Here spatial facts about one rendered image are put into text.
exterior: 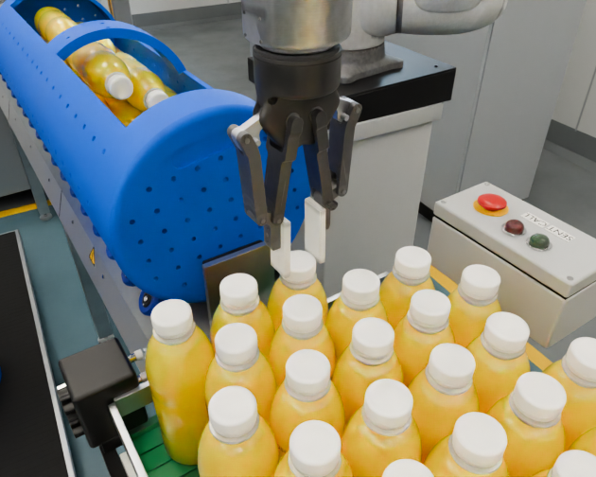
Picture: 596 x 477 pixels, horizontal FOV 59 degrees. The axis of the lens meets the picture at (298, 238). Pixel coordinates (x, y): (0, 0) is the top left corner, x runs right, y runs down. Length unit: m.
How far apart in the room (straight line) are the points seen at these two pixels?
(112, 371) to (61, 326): 1.62
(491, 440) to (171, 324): 0.29
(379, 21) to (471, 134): 1.22
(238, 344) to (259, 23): 0.27
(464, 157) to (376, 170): 1.15
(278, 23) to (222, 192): 0.30
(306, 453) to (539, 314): 0.35
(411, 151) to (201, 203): 0.75
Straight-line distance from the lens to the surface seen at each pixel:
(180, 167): 0.64
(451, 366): 0.49
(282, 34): 0.43
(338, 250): 1.34
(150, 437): 0.70
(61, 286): 2.45
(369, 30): 1.21
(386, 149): 1.27
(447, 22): 1.21
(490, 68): 2.27
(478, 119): 2.34
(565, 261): 0.66
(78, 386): 0.64
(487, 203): 0.71
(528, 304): 0.68
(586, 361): 0.54
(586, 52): 3.52
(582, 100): 3.56
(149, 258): 0.69
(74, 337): 2.19
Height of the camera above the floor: 1.47
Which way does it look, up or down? 36 degrees down
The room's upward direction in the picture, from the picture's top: straight up
